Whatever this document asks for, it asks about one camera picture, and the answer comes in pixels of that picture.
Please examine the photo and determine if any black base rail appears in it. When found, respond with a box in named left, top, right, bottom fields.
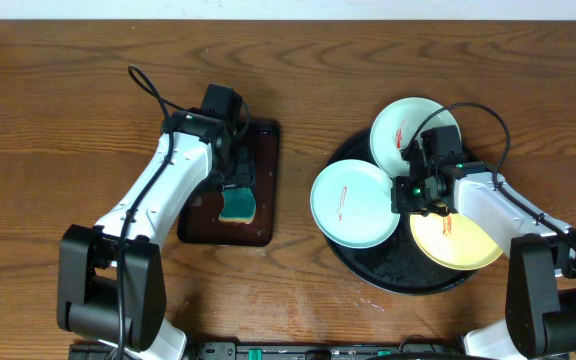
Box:
left=67, top=340, right=469, bottom=360

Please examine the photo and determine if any green yellow sponge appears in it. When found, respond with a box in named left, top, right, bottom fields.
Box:
left=219, top=188, right=257, bottom=224

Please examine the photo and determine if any left black cable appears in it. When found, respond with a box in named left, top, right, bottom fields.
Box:
left=115, top=64, right=181, bottom=360

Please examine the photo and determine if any dark brown rectangular tray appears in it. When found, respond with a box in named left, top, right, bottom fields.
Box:
left=177, top=118, right=281, bottom=247

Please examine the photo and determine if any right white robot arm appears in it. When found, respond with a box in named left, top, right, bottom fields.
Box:
left=392, top=162, right=576, bottom=359

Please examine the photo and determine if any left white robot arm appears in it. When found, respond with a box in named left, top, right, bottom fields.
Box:
left=57, top=109, right=254, bottom=359

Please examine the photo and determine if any black cable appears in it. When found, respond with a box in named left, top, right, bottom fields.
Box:
left=400, top=102, right=576, bottom=301
left=115, top=64, right=181, bottom=360

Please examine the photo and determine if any yellow plate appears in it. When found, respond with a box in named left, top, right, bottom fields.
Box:
left=409, top=213, right=503, bottom=271

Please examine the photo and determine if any mint plate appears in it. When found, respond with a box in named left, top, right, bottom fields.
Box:
left=310, top=159, right=400, bottom=249
left=369, top=97, right=442, bottom=178

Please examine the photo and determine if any right black cable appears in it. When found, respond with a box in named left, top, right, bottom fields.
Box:
left=400, top=102, right=576, bottom=301

